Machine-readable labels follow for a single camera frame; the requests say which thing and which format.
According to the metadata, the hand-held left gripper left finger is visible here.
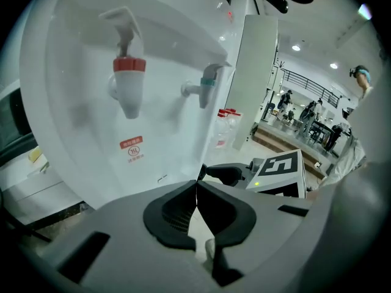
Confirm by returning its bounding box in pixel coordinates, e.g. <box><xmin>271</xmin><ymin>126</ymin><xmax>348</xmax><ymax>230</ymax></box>
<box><xmin>32</xmin><ymin>180</ymin><xmax>216</xmax><ymax>293</ymax></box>

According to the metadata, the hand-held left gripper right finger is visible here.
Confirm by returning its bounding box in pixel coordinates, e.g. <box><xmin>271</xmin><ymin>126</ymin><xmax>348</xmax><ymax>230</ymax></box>
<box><xmin>197</xmin><ymin>180</ymin><xmax>327</xmax><ymax>293</ymax></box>

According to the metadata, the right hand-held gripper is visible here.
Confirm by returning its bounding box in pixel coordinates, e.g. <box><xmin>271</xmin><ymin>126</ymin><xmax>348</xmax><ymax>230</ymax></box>
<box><xmin>205</xmin><ymin>149</ymin><xmax>308</xmax><ymax>200</ymax></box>

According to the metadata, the teal cold water tap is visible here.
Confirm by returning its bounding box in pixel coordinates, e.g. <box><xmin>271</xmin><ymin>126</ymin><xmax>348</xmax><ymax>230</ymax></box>
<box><xmin>180</xmin><ymin>62</ymin><xmax>232</xmax><ymax>109</ymax></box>

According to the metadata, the red hot water tap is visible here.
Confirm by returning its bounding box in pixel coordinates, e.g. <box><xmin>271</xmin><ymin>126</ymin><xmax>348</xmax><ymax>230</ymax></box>
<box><xmin>98</xmin><ymin>6</ymin><xmax>147</xmax><ymax>120</ymax></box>

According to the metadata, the white water dispenser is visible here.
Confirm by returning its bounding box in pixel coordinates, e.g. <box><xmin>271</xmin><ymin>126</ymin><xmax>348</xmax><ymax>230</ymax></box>
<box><xmin>18</xmin><ymin>0</ymin><xmax>247</xmax><ymax>212</ymax></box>

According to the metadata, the clear jug with red cap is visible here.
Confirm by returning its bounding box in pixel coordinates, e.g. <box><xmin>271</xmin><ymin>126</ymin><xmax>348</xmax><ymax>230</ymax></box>
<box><xmin>215</xmin><ymin>108</ymin><xmax>230</xmax><ymax>151</ymax></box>
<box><xmin>227</xmin><ymin>109</ymin><xmax>243</xmax><ymax>134</ymax></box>

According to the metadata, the wooden platform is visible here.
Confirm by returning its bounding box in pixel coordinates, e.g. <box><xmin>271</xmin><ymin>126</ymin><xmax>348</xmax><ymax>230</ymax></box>
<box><xmin>252</xmin><ymin>123</ymin><xmax>338</xmax><ymax>179</ymax></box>

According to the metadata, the person's gray clothing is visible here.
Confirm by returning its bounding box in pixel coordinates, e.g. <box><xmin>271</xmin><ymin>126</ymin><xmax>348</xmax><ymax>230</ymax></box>
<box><xmin>314</xmin><ymin>84</ymin><xmax>391</xmax><ymax>293</ymax></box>

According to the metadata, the white window sill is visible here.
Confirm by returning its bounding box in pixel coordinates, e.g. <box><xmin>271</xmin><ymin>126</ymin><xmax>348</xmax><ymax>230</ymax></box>
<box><xmin>0</xmin><ymin>151</ymin><xmax>83</xmax><ymax>225</ymax></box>

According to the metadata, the yellow sponge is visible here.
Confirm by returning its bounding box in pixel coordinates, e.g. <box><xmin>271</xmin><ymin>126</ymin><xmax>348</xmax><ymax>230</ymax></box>
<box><xmin>27</xmin><ymin>146</ymin><xmax>43</xmax><ymax>164</ymax></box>

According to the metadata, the black railing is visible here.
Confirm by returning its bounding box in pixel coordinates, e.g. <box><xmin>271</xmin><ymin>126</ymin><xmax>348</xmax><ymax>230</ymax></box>
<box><xmin>281</xmin><ymin>67</ymin><xmax>343</xmax><ymax>109</ymax></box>

